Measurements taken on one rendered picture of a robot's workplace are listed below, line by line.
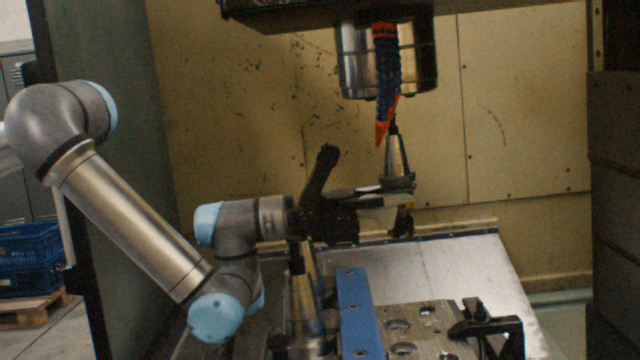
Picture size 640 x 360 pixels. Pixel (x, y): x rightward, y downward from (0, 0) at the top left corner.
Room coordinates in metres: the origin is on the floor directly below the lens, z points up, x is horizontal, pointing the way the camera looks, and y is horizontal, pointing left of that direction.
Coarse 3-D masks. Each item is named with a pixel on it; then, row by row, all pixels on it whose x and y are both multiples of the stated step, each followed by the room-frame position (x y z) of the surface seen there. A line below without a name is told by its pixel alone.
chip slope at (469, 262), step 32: (288, 256) 1.97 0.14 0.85; (320, 256) 1.96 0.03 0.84; (352, 256) 1.93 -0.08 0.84; (384, 256) 1.92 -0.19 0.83; (416, 256) 1.90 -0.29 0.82; (448, 256) 1.89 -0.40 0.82; (480, 256) 1.87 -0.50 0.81; (384, 288) 1.78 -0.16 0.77; (416, 288) 1.77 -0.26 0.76; (448, 288) 1.76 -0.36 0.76; (480, 288) 1.74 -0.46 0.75; (512, 288) 1.73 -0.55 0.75; (256, 320) 1.72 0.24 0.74; (256, 352) 1.61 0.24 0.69; (544, 352) 1.50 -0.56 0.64
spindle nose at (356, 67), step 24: (336, 24) 0.95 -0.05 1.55; (408, 24) 0.90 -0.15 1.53; (432, 24) 0.93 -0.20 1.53; (336, 48) 0.96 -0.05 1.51; (360, 48) 0.91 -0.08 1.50; (408, 48) 0.90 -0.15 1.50; (432, 48) 0.93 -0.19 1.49; (360, 72) 0.91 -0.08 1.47; (408, 72) 0.89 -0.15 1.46; (432, 72) 0.92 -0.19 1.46; (360, 96) 0.91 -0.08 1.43
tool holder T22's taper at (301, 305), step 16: (288, 272) 0.56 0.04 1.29; (304, 272) 0.55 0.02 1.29; (288, 288) 0.55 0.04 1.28; (304, 288) 0.55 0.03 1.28; (288, 304) 0.55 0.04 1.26; (304, 304) 0.54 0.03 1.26; (288, 320) 0.55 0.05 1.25; (304, 320) 0.54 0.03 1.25; (320, 320) 0.55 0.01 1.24; (304, 336) 0.54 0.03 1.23; (320, 336) 0.54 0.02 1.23
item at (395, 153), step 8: (392, 136) 0.96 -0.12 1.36; (400, 136) 0.96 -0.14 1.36; (392, 144) 0.96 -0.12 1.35; (400, 144) 0.96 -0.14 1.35; (392, 152) 0.96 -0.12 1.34; (400, 152) 0.96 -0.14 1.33; (392, 160) 0.96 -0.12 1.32; (400, 160) 0.95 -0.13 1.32; (384, 168) 0.97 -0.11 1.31; (392, 168) 0.95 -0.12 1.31; (400, 168) 0.95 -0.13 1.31; (408, 168) 0.96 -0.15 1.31; (384, 176) 0.97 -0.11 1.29; (392, 176) 0.95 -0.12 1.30; (400, 176) 0.95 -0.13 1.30
